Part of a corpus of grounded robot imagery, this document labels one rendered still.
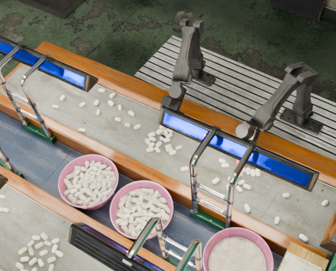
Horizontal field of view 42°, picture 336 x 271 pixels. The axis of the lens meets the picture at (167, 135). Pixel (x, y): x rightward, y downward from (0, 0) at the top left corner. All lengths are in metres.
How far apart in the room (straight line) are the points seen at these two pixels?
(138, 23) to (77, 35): 0.52
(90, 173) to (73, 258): 0.39
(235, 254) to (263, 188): 0.31
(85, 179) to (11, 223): 0.36
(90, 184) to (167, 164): 0.36
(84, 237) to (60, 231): 0.45
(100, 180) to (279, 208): 0.78
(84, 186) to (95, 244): 0.57
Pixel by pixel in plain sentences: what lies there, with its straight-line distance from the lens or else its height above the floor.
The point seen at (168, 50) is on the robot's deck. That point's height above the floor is 0.67.
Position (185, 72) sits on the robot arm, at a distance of 1.92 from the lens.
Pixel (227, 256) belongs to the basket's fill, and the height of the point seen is 0.74.
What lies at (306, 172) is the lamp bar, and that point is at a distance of 1.53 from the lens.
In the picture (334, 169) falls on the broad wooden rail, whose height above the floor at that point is 0.76.
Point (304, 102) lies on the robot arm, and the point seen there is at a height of 0.88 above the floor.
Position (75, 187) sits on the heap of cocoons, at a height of 0.74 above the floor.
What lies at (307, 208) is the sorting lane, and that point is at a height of 0.74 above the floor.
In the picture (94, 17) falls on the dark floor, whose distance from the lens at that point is 3.92.
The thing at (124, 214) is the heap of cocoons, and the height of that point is 0.73.
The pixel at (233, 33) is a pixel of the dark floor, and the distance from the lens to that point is 3.62.
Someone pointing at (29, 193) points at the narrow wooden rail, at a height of 0.76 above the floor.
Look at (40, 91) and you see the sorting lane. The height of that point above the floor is 0.74.
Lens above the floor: 2.39
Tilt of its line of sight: 54 degrees down
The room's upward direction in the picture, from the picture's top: 7 degrees counter-clockwise
